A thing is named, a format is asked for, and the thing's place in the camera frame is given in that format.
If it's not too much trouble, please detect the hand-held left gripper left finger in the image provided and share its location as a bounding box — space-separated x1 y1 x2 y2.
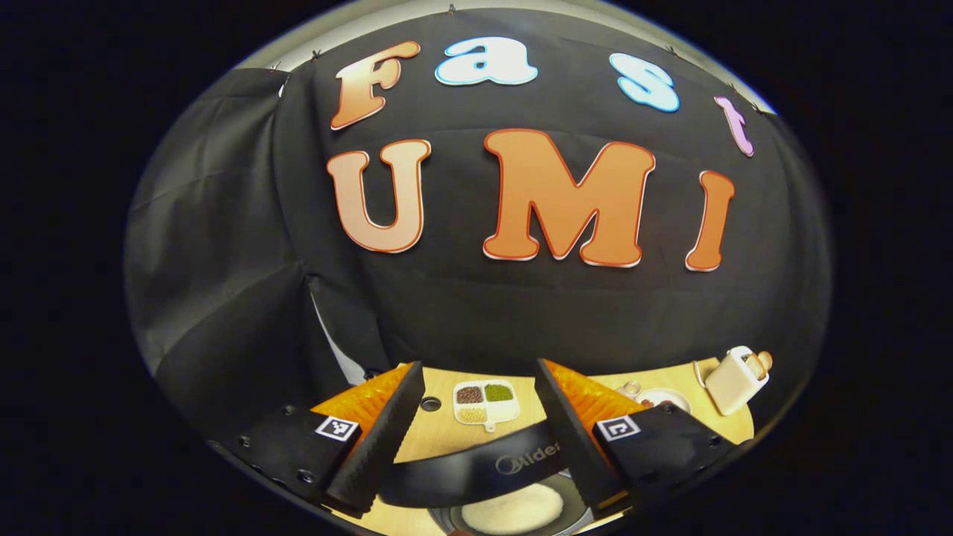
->
208 361 427 518

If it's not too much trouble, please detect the black backdrop cloth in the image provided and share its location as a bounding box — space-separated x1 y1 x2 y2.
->
123 7 831 440

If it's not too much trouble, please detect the dark grey rice cooker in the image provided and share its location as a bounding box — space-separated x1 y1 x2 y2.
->
376 421 596 536

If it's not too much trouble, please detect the white round plate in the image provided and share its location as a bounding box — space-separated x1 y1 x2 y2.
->
634 388 692 415

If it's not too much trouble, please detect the white rice pile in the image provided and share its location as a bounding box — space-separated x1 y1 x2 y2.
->
460 484 565 535

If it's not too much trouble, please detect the white toaster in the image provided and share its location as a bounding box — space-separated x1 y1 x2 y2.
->
692 345 774 416

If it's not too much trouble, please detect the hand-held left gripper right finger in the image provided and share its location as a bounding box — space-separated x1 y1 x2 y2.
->
534 359 738 520

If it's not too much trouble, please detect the white divided dish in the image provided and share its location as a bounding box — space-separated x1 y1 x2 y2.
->
453 380 520 433

